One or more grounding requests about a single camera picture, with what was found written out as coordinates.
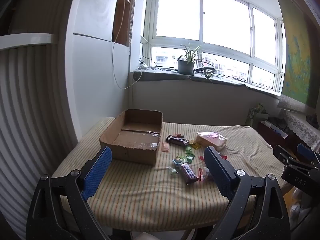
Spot striped tablecloth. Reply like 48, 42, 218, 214
51, 117, 288, 233

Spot black cables on windowsill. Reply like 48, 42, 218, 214
147, 64, 179, 71

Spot purple chocolate bar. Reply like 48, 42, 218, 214
180, 164, 198, 185

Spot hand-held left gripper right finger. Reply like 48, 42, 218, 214
204, 146, 292, 240

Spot brown cardboard box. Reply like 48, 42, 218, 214
99, 109, 163, 166

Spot white lace cloth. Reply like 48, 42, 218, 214
278, 109, 320, 153

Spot white hanging cable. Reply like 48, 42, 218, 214
111, 0, 133, 90

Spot white ribbed panel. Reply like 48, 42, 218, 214
0, 0, 84, 240

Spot yellow green wall poster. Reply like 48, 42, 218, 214
272, 0, 318, 111

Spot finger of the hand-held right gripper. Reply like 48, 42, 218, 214
273, 145, 320, 198
297, 144, 320, 165

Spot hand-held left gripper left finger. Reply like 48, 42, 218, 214
26, 146, 113, 240

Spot clear colourful candy packet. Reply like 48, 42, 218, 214
203, 166, 213, 182

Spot green shopping bag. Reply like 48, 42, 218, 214
247, 103, 270, 128

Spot dark red wooden box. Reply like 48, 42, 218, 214
257, 120, 292, 146

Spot brown wooden board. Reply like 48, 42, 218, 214
112, 0, 137, 48

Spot dark brown chocolate bar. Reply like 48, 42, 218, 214
167, 134, 190, 147

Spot potted spider plant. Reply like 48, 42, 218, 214
175, 41, 218, 81

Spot white framed window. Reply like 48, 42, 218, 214
141, 0, 286, 93

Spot bagged sliced bread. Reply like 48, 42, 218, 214
195, 131, 227, 152

